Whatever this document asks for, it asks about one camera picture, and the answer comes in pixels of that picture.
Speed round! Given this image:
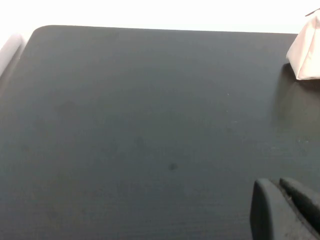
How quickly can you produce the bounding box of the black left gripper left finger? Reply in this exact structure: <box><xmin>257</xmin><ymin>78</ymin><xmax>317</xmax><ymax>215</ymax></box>
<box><xmin>249</xmin><ymin>178</ymin><xmax>309</xmax><ymax>240</ymax></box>

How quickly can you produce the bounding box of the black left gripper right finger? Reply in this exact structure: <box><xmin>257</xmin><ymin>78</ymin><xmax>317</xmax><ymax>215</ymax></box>
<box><xmin>279</xmin><ymin>177</ymin><xmax>320</xmax><ymax>240</ymax></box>

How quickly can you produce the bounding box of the cream canvas pencil case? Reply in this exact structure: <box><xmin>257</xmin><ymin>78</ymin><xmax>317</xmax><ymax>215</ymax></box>
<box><xmin>285</xmin><ymin>8</ymin><xmax>320</xmax><ymax>81</ymax></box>

